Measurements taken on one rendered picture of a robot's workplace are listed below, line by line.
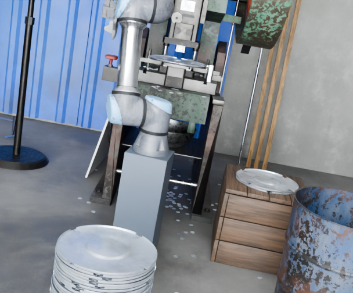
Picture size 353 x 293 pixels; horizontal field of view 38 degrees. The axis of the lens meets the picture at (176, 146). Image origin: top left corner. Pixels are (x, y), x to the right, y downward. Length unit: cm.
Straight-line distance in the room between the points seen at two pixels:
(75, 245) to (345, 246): 85
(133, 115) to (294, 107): 225
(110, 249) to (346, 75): 299
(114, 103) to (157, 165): 30
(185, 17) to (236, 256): 123
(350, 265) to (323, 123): 250
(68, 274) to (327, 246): 84
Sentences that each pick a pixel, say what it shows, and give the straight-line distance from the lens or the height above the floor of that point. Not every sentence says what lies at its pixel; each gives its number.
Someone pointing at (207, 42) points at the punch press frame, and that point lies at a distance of 300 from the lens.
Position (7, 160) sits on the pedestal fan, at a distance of 313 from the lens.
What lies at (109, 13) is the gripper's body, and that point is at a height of 96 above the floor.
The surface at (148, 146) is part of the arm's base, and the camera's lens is 209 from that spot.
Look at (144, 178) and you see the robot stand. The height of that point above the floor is 36.
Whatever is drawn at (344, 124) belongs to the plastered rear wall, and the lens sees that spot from 423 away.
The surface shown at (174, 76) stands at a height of 71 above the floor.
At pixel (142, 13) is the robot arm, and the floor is 100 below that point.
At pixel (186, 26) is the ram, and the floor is 96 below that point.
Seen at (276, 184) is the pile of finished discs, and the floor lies 36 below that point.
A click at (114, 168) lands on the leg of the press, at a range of 268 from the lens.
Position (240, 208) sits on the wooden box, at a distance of 224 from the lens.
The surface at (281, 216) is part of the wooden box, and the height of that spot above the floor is 28.
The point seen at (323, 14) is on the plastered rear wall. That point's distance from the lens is 409.
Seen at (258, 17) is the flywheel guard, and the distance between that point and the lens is 252.
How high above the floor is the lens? 105
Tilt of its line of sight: 15 degrees down
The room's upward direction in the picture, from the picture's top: 10 degrees clockwise
